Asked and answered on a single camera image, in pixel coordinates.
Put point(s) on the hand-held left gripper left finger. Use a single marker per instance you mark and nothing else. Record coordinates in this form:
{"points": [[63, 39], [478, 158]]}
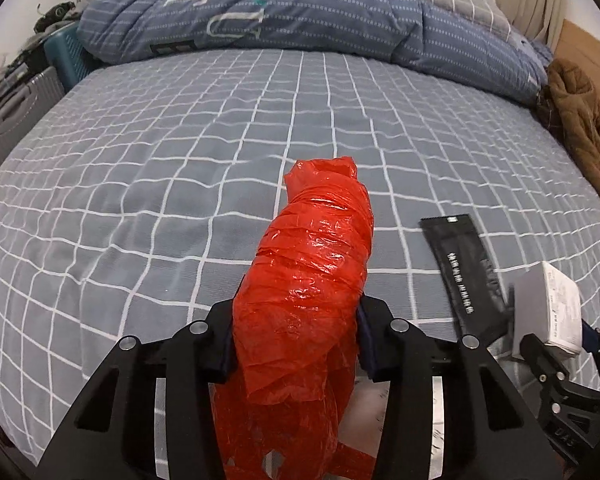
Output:
{"points": [[225, 355]]}

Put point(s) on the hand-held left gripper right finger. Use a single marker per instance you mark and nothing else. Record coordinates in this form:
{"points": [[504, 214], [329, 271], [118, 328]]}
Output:
{"points": [[367, 350]]}

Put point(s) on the red plastic bag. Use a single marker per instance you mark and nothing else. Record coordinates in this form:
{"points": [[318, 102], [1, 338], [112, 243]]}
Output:
{"points": [[305, 270]]}

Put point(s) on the black pouch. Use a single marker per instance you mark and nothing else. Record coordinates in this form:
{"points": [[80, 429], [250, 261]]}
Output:
{"points": [[460, 270]]}

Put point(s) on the grey checked bed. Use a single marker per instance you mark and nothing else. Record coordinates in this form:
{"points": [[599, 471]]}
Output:
{"points": [[155, 160]]}

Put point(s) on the brown quilted jacket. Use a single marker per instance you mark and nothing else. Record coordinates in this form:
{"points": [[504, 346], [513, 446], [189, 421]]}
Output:
{"points": [[585, 125]]}

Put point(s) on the wooden headboard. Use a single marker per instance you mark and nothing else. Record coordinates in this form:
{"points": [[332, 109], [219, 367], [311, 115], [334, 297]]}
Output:
{"points": [[590, 55]]}

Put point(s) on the grey suitcase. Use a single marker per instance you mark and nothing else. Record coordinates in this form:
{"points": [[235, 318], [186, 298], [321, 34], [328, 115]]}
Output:
{"points": [[20, 110]]}

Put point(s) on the teal suitcase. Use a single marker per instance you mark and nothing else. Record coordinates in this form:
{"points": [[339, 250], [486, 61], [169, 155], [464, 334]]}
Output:
{"points": [[67, 55]]}

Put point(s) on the blue striped duvet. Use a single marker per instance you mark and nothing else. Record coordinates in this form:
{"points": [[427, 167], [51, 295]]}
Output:
{"points": [[305, 15]]}

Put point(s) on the wide beige curtain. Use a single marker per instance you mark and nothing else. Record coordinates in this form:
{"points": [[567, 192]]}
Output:
{"points": [[525, 0]]}

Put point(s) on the dark stacked items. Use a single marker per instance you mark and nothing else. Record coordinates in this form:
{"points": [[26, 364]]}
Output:
{"points": [[17, 72]]}

